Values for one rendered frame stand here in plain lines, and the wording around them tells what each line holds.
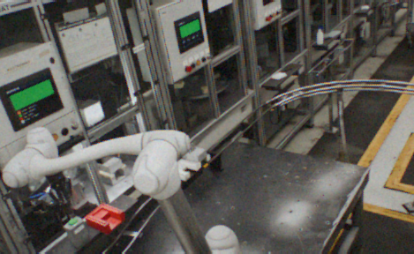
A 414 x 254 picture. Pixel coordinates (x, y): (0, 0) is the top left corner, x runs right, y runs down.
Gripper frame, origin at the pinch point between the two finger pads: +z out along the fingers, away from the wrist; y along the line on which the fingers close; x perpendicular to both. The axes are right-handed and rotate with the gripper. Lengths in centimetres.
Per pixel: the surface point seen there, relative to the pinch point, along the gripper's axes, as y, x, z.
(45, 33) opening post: -25, -10, -74
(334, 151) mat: -257, 30, 112
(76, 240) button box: 3.4, 2.8, 16.4
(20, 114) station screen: 0.1, -7.1, -47.7
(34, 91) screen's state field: -9, -7, -54
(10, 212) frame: 19.4, -11.0, -8.3
